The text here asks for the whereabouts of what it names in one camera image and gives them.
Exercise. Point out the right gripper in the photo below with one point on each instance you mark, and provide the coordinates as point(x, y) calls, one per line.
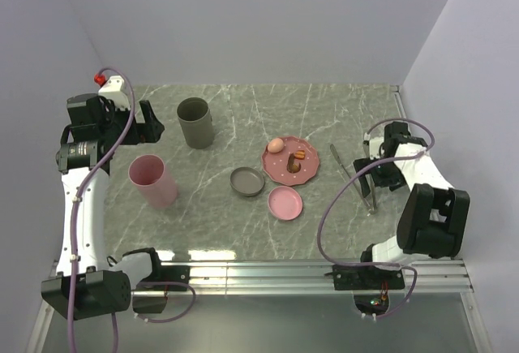
point(395, 180)

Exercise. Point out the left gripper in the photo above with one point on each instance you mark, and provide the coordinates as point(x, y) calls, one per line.
point(150, 130)

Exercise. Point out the metal tongs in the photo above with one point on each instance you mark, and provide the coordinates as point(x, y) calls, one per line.
point(371, 207)

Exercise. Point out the pink round lid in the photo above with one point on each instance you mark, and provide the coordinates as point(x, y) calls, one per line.
point(284, 203)

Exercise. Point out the brown egg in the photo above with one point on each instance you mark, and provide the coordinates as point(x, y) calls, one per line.
point(276, 145)

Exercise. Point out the grey round lid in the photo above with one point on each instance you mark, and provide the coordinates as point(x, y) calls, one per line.
point(247, 181)

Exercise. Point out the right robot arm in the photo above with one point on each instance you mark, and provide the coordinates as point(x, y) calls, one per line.
point(432, 224)

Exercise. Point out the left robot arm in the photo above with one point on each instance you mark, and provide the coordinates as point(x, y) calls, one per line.
point(85, 284)

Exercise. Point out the grey cylindrical container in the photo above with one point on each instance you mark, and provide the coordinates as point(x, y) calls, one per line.
point(195, 119)

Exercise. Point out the pink cylindrical container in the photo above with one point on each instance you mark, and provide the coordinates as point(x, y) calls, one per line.
point(153, 181)

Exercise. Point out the orange carrot pieces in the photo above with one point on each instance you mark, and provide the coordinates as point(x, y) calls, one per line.
point(300, 154)

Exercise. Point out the pink polka dot plate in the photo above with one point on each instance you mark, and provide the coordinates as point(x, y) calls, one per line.
point(275, 164)

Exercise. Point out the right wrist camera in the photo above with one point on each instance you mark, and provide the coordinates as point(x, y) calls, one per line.
point(377, 145)

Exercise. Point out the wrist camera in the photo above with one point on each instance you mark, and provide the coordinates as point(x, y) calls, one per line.
point(377, 145)
point(113, 88)

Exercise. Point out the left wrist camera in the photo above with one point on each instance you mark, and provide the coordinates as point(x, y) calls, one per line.
point(113, 88)

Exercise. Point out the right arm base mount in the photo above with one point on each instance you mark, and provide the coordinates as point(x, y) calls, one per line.
point(370, 286)

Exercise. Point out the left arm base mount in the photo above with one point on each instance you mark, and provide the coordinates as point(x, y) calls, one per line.
point(154, 293)

